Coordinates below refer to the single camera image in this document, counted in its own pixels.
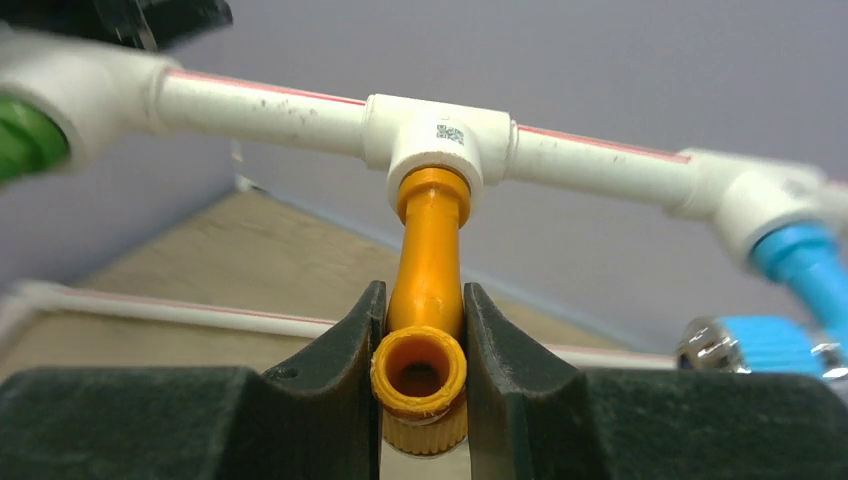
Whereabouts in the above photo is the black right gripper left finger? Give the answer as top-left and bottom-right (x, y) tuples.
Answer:
(1, 281), (387, 479)

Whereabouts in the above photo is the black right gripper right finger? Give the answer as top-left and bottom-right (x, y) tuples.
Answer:
(464, 283), (847, 479)

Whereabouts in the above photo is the orange faucet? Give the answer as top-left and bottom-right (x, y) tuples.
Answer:
(370, 167), (470, 457)

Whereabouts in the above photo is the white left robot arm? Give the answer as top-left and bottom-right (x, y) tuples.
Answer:
(1, 0), (233, 51)

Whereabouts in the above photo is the blue faucet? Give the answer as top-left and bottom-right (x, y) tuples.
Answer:
(675, 222), (847, 383)

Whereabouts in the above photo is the green faucet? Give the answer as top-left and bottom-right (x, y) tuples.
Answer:
(1, 95), (70, 185)

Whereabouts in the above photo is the white PVC pipe frame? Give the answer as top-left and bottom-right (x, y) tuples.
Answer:
(1, 31), (847, 380)

